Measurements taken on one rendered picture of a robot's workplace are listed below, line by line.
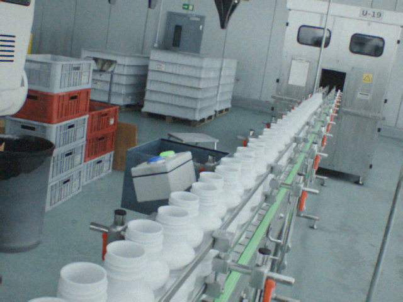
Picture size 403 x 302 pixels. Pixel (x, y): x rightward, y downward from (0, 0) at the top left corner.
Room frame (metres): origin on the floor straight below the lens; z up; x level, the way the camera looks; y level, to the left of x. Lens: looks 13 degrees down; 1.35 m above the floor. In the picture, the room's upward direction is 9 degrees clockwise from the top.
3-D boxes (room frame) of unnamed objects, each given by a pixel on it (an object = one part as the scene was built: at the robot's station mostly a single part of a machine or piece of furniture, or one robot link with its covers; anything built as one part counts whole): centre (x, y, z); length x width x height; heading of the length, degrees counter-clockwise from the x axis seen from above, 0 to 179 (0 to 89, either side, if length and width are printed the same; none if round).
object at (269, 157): (1.04, -0.13, 1.08); 0.06 x 0.06 x 0.17
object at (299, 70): (5.62, -0.97, 1.22); 0.23 x 0.03 x 0.32; 74
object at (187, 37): (11.86, 1.02, 1.05); 1.00 x 0.10 x 2.10; 74
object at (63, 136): (3.40, 1.24, 0.55); 0.61 x 0.41 x 0.22; 172
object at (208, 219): (0.60, -0.01, 1.08); 0.06 x 0.06 x 0.17
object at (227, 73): (9.81, 0.24, 0.59); 1.25 x 1.03 x 1.17; 166
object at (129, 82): (8.72, 1.89, 0.50); 1.23 x 1.05 x 1.00; 163
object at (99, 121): (4.11, 1.15, 0.55); 0.61 x 0.41 x 0.22; 167
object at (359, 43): (6.25, -1.58, 1.05); 1.60 x 1.40 x 2.10; 164
